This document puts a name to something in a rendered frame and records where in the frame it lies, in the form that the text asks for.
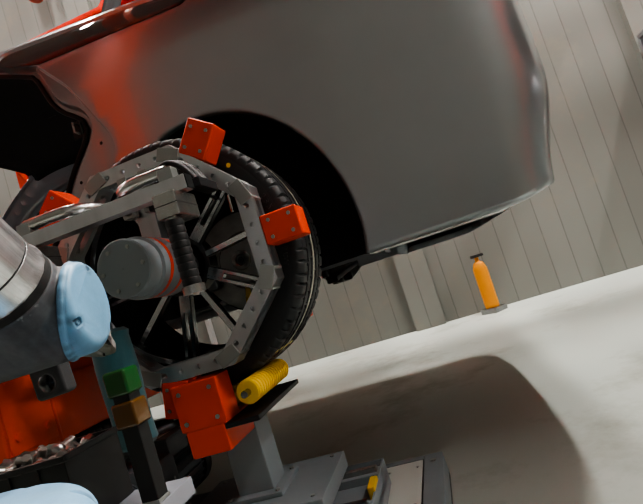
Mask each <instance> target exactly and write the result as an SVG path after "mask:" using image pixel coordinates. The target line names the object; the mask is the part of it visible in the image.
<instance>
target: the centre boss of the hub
mask: <svg viewBox="0 0 643 504"><path fill-rule="evenodd" d="M231 260H232V264H233V266H234V267H235V268H236V269H238V270H244V269H247V268H248V267H249V266H250V264H251V256H250V254H249V253H248V252H247V251H246V250H237V251H236V252H234V254H233V255H232V259H231Z"/></svg>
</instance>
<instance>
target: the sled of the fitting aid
mask: <svg viewBox="0 0 643 504"><path fill-rule="evenodd" d="M390 489H391V480H390V477H389V474H388V471H387V467H386V464H385V461H384V458H382V459H381V458H380V459H376V460H372V461H367V462H363V463H359V464H355V465H351V466H348V467H347V469H346V472H345V474H344V477H343V479H342V482H341V485H340V487H339V490H338V492H337V495H336V497H335V500H334V502H333V504H388V501H389V495H390Z"/></svg>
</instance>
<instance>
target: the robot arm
mask: <svg viewBox="0 0 643 504"><path fill-rule="evenodd" d="M110 322H111V314H110V307H109V302H108V298H107V295H106V292H105V289H104V287H103V285H102V283H101V281H100V279H99V277H98V276H97V274H96V273H95V272H94V271H93V270H92V269H91V268H90V267H89V266H88V265H86V264H84V263H81V262H71V261H69V262H66V263H64V264H63V266H61V267H58V266H56V265H55V264H54V263H53V262H52V261H51V260H50V259H49V258H48V257H47V256H45V255H44V254H43V253H42V252H41V251H40V250H39V249H38V248H36V247H35V246H33V245H30V244H28V243H27V242H26V241H25V240H24V239H23V238H22V237H21V236H20V235H19V234H18V233H17V232H16V231H15V230H13V229H12V228H11V227H10V226H9V225H8V224H7V223H6V222H5V221H4V220H3V219H2V218H1V217H0V384H1V383H4V382H7V381H10V380H13V379H16V378H19V377H22V376H25V375H28V374H29V375H30V378H31V381H32V384H33V387H34V390H35V393H36V396H37V399H38V400H39V401H45V400H48V399H51V398H54V397H57V396H60V395H62V394H65V393H68V392H70V391H72V390H74V389H75V388H76V386H77V384H76V381H75V378H74V375H73V372H72V369H71V366H70V363H69V361H70V362H75V361H77V360H79V358H80V357H105V356H107V355H111V354H113V353H115V351H116V343H115V341H114V340H113V338H112V336H111V330H110ZM0 504H98V502H97V500H96V498H95V497H94V496H93V494H92V493H91V492H90V491H88V490H87V489H85V488H83V487H81V486H79V485H75V484H70V483H49V484H41V485H36V486H32V487H29V488H20V489H15V490H11V491H7V492H3V493H0Z"/></svg>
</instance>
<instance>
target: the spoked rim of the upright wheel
mask: <svg viewBox="0 0 643 504"><path fill-rule="evenodd" d="M219 194H220V195H219ZM211 195H217V196H219V197H218V200H217V201H216V200H214V199H211V198H210V197H209V199H208V201H207V203H206V205H205V207H204V209H203V211H202V213H201V215H200V217H199V219H198V221H197V223H196V225H195V227H194V229H193V231H192V233H191V235H190V236H189V240H190V243H191V247H192V250H193V254H194V256H195V257H196V258H197V259H198V262H199V273H200V274H199V275H200V276H201V280H202V282H205V286H206V289H207V290H205V291H203V292H200V293H197V294H193V295H190V296H185V297H184V295H183V292H182V291H180V292H179V293H177V294H174V295H171V296H164V297H162V298H161V300H160V302H159V304H158V305H157V307H156V309H155V307H154V306H153V304H152V302H151V300H150V299H145V300H131V299H118V298H115V297H113V296H111V295H110V294H108V293H107V292H106V291H105V292H106V295H107V298H108V302H109V307H110V314H111V322H110V329H114V328H118V327H122V326H124V327H126V328H128V329H129V336H130V339H131V342H132V344H133V347H134V348H135V349H137V350H138V351H140V352H142V353H143V354H145V355H146V356H148V357H150V358H151V359H153V360H155V361H156V362H158V363H161V364H165V365H171V364H174V363H177V362H181V361H184V360H187V359H190V358H194V357H197V356H200V355H203V354H207V353H210V352H213V351H216V350H220V349H223V348H225V346H226V344H206V343H201V342H199V341H198V332H197V323H196V314H195V305H194V297H193V296H195V295H199V294H201V296H202V297H203V298H204V299H205V300H206V301H207V303H208V304H209V305H210V306H211V307H212V308H213V310H214V311H215V312H216V313H217V314H218V316H219V317H220V318H221V319H222V320H223V321H224V323H225V324H226V325H227V326H228V327H229V328H230V330H231V331H233V329H234V327H235V325H236V322H235V320H234V319H233V318H232V317H231V316H230V314H229V313H228V312H227V311H226V310H225V309H224V307H223V306H222V305H221V304H220V303H219V302H218V300H217V299H216V298H215V297H214V296H213V295H212V293H211V292H210V291H209V290H208V288H209V287H210V286H211V285H212V284H213V282H214V280H215V281H219V282H224V283H228V284H233V285H237V286H242V287H246V288H251V289H253V288H254V286H255V283H250V282H246V281H241V280H237V279H232V278H227V277H226V275H231V276H236V277H241V278H245V279H250V280H255V281H257V280H258V278H259V276H258V275H254V274H249V273H244V272H239V271H235V270H230V269H225V268H221V267H218V262H217V257H216V254H217V253H219V252H221V251H223V250H225V249H227V248H229V247H231V246H233V245H235V244H237V243H239V242H241V241H243V240H245V239H247V235H246V232H245V231H243V232H241V233H239V234H237V235H235V236H233V237H231V238H229V239H227V240H225V241H223V242H221V243H219V244H217V245H215V246H213V247H211V246H210V245H209V244H208V243H207V242H206V241H204V240H205V238H206V236H207V234H208V232H209V230H210V228H211V226H212V224H213V222H214V221H215V219H216V217H217V215H218V213H219V211H220V209H221V207H222V205H223V203H224V201H225V199H226V197H227V195H228V194H227V193H225V192H223V191H221V190H219V189H218V191H215V192H212V193H211ZM215 201H216V203H215ZM214 203H215V205H214ZM213 205H214V207H213ZM212 207H213V209H212ZM211 209H212V211H211ZM210 211H211V213H210ZM209 213H210V215H209ZM208 215H209V217H208ZM207 217H208V219H207ZM206 219H207V221H206ZM205 221H206V223H205ZM204 223H205V224H204ZM135 236H139V237H142V235H141V232H140V228H139V225H138V222H137V219H135V220H132V221H124V219H123V217H120V218H117V219H115V220H112V221H110V222H107V223H104V224H102V225H99V227H98V229H97V232H96V234H95V236H94V239H93V243H92V248H91V255H90V268H91V269H92V270H93V271H94V272H95V273H96V274H97V264H98V259H99V256H100V254H101V252H102V251H103V249H104V248H105V247H106V246H107V245H108V244H109V243H111V242H112V241H115V240H117V239H123V238H125V239H127V238H130V237H135ZM197 247H198V248H199V250H198V249H197ZM97 276H98V274H97ZM172 296H174V297H178V298H179V307H180V316H181V325H182V334H183V335H181V334H180V333H178V332H177V331H175V330H174V329H173V328H171V327H170V326H169V325H168V324H167V323H166V322H165V321H164V320H163V319H162V315H163V313H164V311H165V310H166V308H167V306H168V304H169V302H170V300H171V298H172ZM188 319H189V320H188ZM189 328H190V329H189ZM190 337H191V338H190Z"/></svg>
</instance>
